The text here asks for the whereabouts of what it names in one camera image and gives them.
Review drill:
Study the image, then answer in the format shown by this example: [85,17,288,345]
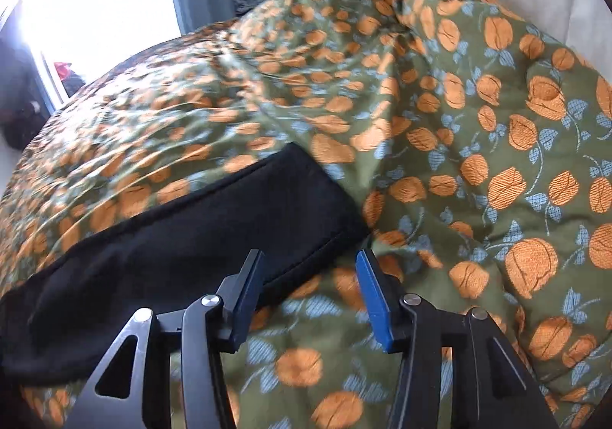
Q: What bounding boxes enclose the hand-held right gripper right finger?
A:
[355,248,560,429]

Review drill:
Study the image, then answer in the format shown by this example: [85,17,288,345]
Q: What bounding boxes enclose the black pants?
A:
[0,142,371,387]

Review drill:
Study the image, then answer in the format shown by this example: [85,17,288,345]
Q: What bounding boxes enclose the dark hanging jackets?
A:
[0,37,51,150]

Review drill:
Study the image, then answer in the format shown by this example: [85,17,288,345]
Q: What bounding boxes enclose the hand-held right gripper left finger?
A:
[62,250,266,429]

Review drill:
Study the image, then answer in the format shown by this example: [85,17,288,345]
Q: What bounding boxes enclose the red pink cloth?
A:
[52,60,88,97]

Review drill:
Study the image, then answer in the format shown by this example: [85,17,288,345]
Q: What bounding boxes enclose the green orange floral blanket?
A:
[0,0,612,429]

